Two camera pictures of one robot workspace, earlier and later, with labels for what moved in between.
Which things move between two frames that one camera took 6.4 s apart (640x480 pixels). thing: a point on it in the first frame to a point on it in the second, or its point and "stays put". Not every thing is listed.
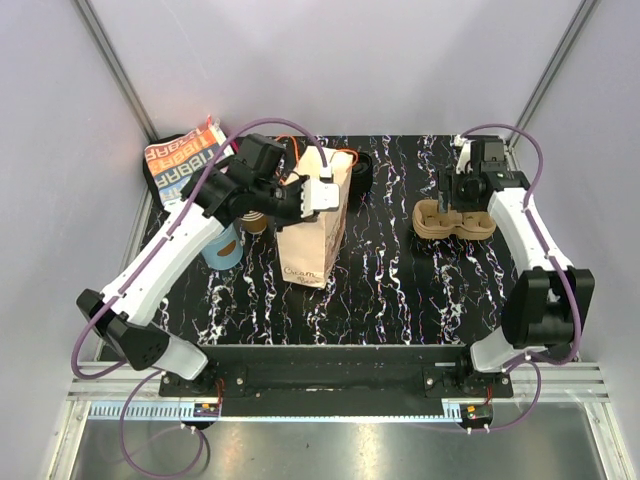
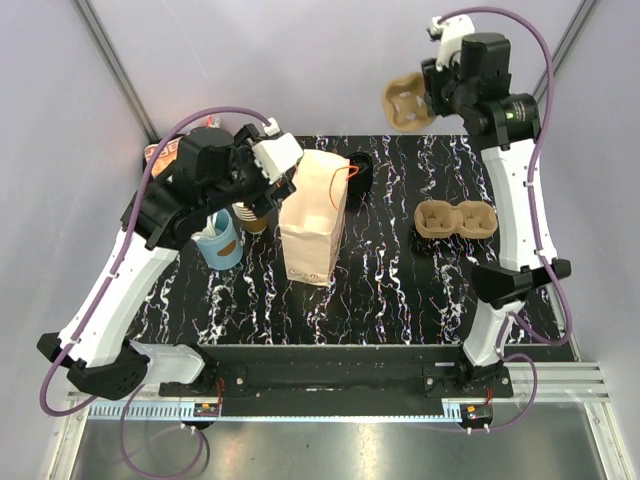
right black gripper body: x=460 y=192 to x=446 y=94
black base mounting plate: x=340 y=380 stays put
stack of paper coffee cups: x=254 y=222 stays put
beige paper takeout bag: x=308 y=251 stays put
